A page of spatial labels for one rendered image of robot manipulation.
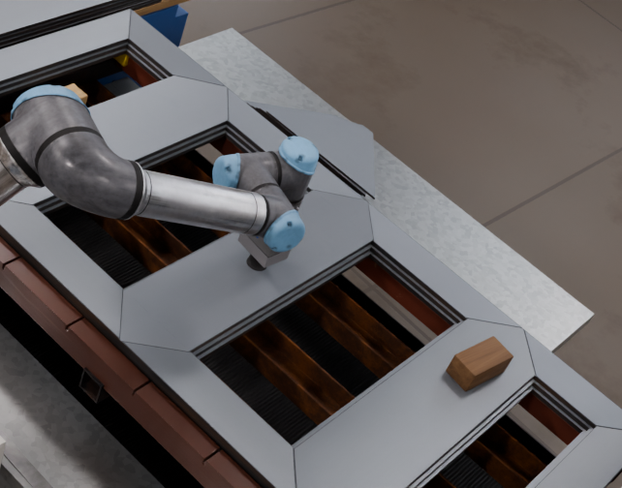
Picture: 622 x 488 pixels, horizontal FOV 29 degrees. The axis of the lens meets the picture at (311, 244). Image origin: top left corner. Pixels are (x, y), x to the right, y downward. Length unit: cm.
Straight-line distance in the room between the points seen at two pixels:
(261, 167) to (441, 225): 80
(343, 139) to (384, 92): 172
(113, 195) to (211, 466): 51
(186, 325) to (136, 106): 64
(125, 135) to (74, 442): 72
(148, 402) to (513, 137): 283
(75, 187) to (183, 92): 95
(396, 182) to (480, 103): 192
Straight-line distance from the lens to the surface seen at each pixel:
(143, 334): 223
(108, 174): 189
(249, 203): 206
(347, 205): 266
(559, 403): 250
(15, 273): 231
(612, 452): 246
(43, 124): 195
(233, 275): 239
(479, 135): 465
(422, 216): 288
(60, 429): 227
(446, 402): 235
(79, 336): 223
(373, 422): 225
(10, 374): 234
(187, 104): 277
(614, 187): 477
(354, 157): 290
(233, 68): 311
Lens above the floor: 247
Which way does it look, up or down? 40 degrees down
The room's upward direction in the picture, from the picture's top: 23 degrees clockwise
